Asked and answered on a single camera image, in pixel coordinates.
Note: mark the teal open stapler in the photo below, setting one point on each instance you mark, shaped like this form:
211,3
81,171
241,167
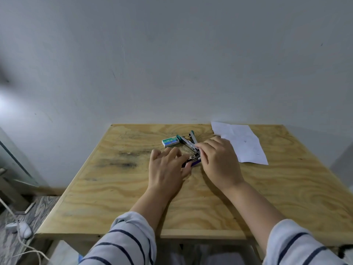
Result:
187,141

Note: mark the purple stapler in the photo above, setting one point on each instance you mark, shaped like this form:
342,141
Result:
193,161

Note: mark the person's left thumb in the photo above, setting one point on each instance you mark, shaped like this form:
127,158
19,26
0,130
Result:
187,171

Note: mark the person's right thumb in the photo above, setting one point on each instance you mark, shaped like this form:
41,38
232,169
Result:
203,158

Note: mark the person's right forearm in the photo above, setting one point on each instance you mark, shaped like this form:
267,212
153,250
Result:
264,218

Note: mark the white power adapter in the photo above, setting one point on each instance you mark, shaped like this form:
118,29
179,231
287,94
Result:
20,228

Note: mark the person's right hand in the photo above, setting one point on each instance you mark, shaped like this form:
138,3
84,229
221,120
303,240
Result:
220,165

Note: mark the grey door frame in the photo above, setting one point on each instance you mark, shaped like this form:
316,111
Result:
16,162

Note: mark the teal staple box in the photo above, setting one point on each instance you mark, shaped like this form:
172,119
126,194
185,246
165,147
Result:
171,141

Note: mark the person's left hand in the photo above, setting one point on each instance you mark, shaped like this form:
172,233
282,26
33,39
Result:
164,173

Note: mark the white paper sheet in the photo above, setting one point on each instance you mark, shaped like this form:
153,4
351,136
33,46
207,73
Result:
245,143

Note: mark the black object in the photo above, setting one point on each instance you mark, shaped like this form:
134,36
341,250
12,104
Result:
346,252

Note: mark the person's left forearm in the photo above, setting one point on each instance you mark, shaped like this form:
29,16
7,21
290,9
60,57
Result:
143,218

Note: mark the wooden table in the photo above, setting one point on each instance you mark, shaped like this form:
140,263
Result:
198,235

